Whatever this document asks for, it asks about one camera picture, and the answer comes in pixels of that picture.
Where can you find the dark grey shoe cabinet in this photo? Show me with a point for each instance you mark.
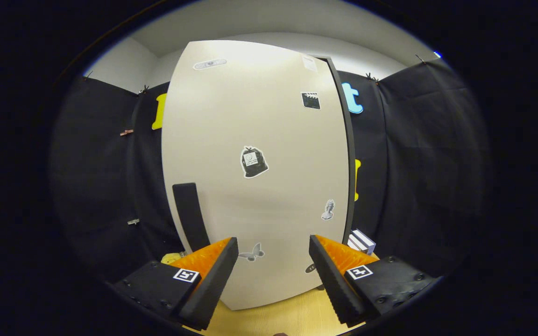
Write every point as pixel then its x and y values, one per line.
pixel 349 163

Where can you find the silver metal clip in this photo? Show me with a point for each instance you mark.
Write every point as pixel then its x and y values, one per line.
pixel 133 221

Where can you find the yellow pineapple plush toy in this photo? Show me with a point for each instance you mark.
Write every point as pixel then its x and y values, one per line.
pixel 171 257

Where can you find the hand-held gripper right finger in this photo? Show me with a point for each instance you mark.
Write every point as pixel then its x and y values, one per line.
pixel 332 280

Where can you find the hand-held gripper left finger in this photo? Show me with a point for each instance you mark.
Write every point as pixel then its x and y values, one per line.
pixel 217 275

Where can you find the black backdrop cloth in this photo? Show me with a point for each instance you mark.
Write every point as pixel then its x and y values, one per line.
pixel 414 163

